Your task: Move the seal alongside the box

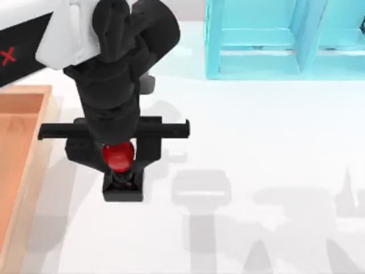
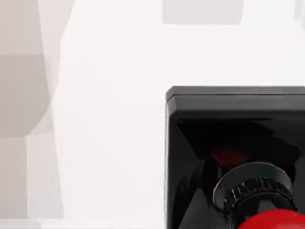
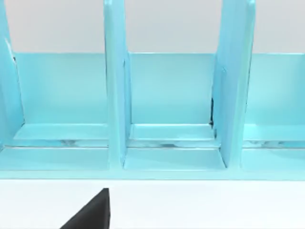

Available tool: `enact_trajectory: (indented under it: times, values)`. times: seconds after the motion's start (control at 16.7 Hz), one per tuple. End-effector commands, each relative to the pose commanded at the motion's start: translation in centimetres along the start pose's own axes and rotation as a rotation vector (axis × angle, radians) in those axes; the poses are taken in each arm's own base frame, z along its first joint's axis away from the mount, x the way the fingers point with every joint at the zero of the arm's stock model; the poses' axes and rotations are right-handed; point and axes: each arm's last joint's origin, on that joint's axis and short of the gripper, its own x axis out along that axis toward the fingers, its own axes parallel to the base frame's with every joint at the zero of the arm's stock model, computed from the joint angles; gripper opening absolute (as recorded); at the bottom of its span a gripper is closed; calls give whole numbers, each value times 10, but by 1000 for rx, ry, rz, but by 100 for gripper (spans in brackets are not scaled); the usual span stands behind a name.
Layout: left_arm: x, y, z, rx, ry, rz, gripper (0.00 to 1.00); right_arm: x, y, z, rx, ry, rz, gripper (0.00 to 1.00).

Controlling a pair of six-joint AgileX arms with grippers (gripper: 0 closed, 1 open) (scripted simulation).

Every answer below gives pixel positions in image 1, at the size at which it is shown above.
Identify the red trophy with black base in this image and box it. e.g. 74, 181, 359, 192
102, 140, 145, 203

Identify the shallow salmon box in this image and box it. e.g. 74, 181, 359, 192
0, 84, 54, 274

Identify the light blue rack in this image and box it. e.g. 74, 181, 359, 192
204, 0, 365, 81

